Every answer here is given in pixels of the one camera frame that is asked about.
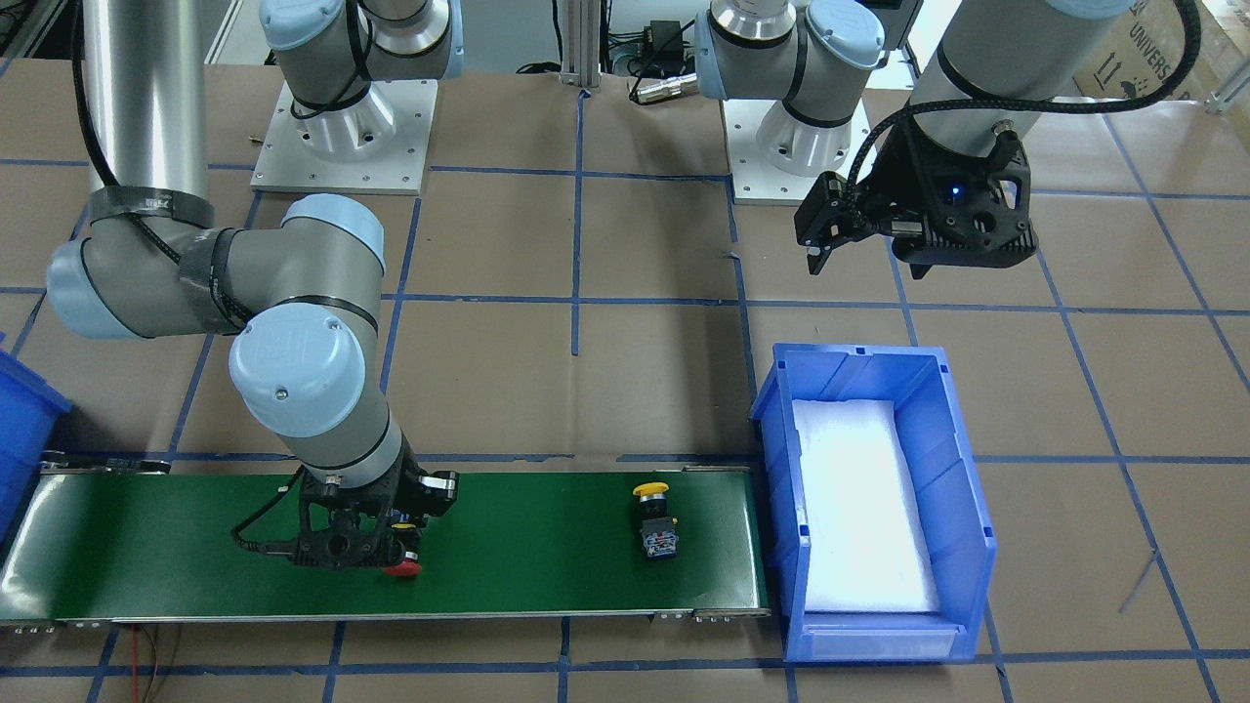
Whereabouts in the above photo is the green conveyor belt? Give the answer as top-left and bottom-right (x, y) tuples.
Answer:
(0, 459), (773, 630)

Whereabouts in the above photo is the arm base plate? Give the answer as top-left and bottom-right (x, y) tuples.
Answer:
(723, 100), (870, 206)
(251, 80), (440, 196)

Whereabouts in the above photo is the blue target bin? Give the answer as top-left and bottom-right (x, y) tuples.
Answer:
(753, 343), (998, 663)

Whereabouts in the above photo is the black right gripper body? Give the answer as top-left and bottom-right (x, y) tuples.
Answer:
(289, 459), (460, 569)

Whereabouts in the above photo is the yellow push button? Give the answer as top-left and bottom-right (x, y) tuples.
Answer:
(631, 482), (679, 560)

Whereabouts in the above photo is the white foam pad target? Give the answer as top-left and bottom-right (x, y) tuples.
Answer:
(793, 399), (940, 614)

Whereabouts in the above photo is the aluminium frame post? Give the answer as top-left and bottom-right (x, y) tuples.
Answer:
(558, 1), (608, 94)

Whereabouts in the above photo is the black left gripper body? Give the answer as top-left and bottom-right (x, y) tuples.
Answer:
(794, 126), (1039, 270)

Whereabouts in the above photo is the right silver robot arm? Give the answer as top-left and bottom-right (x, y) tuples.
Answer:
(46, 1), (459, 578)

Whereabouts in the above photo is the blue source bin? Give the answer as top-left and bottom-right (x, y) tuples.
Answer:
(1, 352), (71, 537)

